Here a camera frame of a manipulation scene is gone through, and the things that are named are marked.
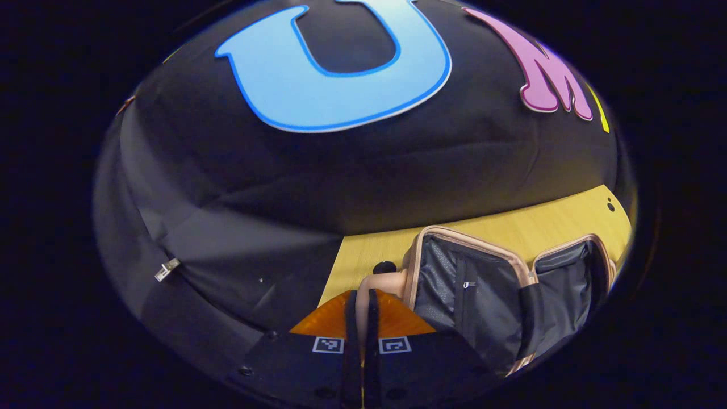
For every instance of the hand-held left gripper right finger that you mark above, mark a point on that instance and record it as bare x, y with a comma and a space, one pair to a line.
372, 352

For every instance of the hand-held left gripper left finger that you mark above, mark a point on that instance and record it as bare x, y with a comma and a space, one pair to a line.
351, 352

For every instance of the pink suitcase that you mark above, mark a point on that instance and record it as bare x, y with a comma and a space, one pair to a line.
477, 295

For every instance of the black backdrop cloth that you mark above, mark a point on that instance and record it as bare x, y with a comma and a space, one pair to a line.
397, 170

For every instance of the small metal clip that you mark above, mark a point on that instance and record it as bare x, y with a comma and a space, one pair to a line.
167, 270

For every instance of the small red clip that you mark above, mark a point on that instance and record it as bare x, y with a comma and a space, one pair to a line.
126, 105

